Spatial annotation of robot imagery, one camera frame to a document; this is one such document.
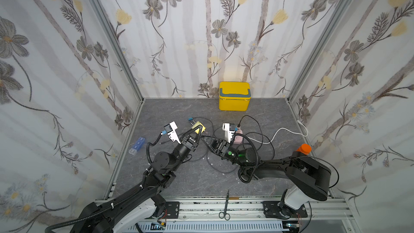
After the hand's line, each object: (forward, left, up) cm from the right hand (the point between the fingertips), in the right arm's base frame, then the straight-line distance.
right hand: (207, 144), depth 60 cm
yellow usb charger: (+9, +4, +1) cm, 10 cm away
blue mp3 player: (+34, +13, -35) cm, 50 cm away
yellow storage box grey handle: (+45, -17, -22) cm, 53 cm away
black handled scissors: (-20, -9, -32) cm, 39 cm away
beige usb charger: (+24, -19, -27) cm, 41 cm away
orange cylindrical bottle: (+10, -52, -23) cm, 58 cm away
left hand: (+6, +2, +1) cm, 7 cm away
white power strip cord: (+29, -49, -34) cm, 66 cm away
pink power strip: (+20, -19, -34) cm, 44 cm away
